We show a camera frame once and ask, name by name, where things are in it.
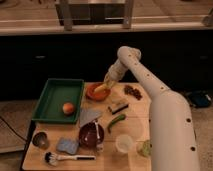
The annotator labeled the black cable on floor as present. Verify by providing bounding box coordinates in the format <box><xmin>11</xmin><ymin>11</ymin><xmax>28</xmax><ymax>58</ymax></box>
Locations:
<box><xmin>0</xmin><ymin>114</ymin><xmax>28</xmax><ymax>143</ymax></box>

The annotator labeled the orange peach fruit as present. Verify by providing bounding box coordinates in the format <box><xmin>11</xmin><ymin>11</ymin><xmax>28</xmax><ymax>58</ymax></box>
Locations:
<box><xmin>62</xmin><ymin>102</ymin><xmax>75</xmax><ymax>116</ymax></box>

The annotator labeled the blue sponge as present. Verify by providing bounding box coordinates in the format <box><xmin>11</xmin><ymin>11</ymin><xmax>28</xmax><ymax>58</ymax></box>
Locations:
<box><xmin>56</xmin><ymin>138</ymin><xmax>79</xmax><ymax>155</ymax></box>

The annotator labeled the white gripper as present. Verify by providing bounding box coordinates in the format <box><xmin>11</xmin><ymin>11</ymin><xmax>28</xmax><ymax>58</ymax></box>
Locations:
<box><xmin>103</xmin><ymin>60</ymin><xmax>128</xmax><ymax>89</ymax></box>

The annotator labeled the green plastic cup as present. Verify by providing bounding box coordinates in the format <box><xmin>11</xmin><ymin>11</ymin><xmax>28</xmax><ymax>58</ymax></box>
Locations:
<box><xmin>140</xmin><ymin>140</ymin><xmax>151</xmax><ymax>157</ymax></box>

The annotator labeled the green plastic tray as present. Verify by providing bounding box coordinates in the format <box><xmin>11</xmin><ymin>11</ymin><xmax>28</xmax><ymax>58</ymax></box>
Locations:
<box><xmin>32</xmin><ymin>78</ymin><xmax>84</xmax><ymax>124</ymax></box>

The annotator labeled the dark red grapes bunch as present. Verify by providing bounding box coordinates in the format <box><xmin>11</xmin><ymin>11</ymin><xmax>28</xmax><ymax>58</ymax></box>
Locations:
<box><xmin>124</xmin><ymin>85</ymin><xmax>142</xmax><ymax>100</ymax></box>

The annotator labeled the dark maroon bowl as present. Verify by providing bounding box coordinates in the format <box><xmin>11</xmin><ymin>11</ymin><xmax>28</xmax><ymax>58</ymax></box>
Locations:
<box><xmin>79</xmin><ymin>123</ymin><xmax>104</xmax><ymax>149</ymax></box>

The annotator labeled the grey metal frame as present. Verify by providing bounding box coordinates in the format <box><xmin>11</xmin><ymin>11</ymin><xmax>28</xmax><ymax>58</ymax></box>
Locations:
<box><xmin>54</xmin><ymin>0</ymin><xmax>134</xmax><ymax>31</ymax></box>

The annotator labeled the clear plastic cup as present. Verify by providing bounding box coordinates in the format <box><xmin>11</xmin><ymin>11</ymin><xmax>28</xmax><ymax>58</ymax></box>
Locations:
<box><xmin>115</xmin><ymin>134</ymin><xmax>133</xmax><ymax>154</ymax></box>

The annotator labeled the small metal cup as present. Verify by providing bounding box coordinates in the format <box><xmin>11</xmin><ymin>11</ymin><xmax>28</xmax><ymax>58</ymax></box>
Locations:
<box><xmin>32</xmin><ymin>132</ymin><xmax>49</xmax><ymax>149</ymax></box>

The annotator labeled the green chili pepper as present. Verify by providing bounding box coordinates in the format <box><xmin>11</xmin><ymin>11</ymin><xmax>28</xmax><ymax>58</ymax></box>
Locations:
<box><xmin>107</xmin><ymin>114</ymin><xmax>126</xmax><ymax>134</ymax></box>

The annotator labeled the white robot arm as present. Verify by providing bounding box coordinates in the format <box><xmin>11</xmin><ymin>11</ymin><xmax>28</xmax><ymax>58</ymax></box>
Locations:
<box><xmin>104</xmin><ymin>46</ymin><xmax>200</xmax><ymax>171</ymax></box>

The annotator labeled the white black dish brush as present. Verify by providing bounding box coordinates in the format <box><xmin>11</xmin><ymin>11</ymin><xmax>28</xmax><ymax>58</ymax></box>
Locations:
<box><xmin>44</xmin><ymin>152</ymin><xmax>96</xmax><ymax>166</ymax></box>

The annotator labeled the dark blue floor object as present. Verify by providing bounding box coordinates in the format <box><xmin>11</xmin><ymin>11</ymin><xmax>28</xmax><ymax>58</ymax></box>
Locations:
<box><xmin>187</xmin><ymin>91</ymin><xmax>212</xmax><ymax>108</ymax></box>

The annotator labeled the grey folded cloth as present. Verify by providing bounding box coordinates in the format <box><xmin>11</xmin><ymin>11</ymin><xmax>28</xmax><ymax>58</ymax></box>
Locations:
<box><xmin>79</xmin><ymin>109</ymin><xmax>102</xmax><ymax>127</ymax></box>

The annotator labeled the white spoon in bowl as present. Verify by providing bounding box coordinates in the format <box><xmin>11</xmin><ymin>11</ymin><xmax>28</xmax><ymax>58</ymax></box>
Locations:
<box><xmin>94</xmin><ymin>121</ymin><xmax>100</xmax><ymax>141</ymax></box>

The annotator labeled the red orange bowl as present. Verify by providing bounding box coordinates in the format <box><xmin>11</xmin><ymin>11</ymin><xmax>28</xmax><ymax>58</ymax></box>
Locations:
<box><xmin>86</xmin><ymin>82</ymin><xmax>111</xmax><ymax>101</ymax></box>

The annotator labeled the yellow banana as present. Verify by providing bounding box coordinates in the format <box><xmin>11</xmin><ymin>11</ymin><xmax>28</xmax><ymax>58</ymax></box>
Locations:
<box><xmin>94</xmin><ymin>83</ymin><xmax>107</xmax><ymax>93</ymax></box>

